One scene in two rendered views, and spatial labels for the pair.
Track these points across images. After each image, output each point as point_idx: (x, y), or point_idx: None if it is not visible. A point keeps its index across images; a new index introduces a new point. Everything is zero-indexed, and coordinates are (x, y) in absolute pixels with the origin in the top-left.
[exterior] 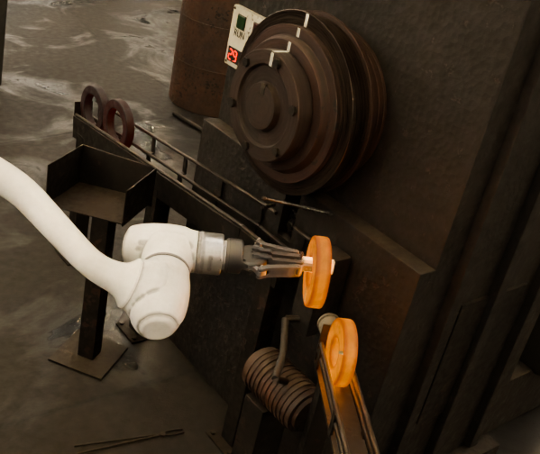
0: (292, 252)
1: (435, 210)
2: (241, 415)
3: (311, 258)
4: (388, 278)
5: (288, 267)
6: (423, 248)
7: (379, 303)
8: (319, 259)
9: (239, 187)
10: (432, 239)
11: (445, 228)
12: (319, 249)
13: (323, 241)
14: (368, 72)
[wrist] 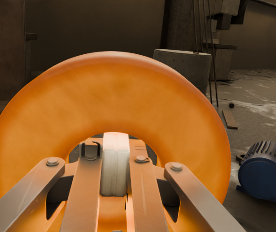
0: (57, 177)
1: None
2: None
3: (118, 136)
4: None
5: (211, 195)
6: None
7: None
8: (202, 93)
9: None
10: (2, 61)
11: (17, 33)
12: (173, 71)
13: (129, 55)
14: None
